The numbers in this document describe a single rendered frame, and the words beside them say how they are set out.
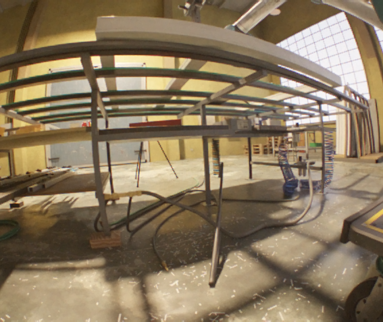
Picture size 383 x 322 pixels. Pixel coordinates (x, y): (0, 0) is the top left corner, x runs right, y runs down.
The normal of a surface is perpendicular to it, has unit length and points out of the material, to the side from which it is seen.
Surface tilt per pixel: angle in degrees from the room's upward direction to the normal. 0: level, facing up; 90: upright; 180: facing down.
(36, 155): 90
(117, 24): 90
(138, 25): 90
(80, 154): 90
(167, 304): 0
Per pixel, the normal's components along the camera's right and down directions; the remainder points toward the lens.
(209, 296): -0.07, -0.99
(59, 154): 0.36, 0.04
